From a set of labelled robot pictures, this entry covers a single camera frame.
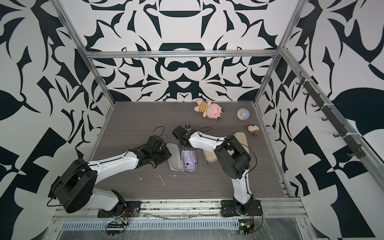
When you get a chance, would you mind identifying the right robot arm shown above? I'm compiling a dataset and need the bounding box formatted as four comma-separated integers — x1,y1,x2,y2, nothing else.
172,125,254,215

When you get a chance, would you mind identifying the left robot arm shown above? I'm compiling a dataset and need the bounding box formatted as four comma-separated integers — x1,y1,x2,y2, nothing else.
51,136,172,217

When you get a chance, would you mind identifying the pink plush toy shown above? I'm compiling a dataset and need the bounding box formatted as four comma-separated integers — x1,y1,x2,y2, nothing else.
194,100,225,121

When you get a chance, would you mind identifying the blue alarm clock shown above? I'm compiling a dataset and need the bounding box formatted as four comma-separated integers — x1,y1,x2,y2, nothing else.
236,108,251,124

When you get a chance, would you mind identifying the brown white plush toy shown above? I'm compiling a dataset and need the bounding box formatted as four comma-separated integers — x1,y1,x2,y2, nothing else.
247,124,261,136

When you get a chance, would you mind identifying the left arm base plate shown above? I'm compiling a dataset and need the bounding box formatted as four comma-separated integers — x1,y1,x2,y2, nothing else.
97,201,142,218

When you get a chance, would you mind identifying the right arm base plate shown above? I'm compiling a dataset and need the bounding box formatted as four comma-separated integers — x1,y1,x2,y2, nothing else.
221,198,264,218

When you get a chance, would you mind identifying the wall hook rack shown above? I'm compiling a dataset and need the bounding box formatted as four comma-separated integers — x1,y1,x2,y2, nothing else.
296,72,366,159

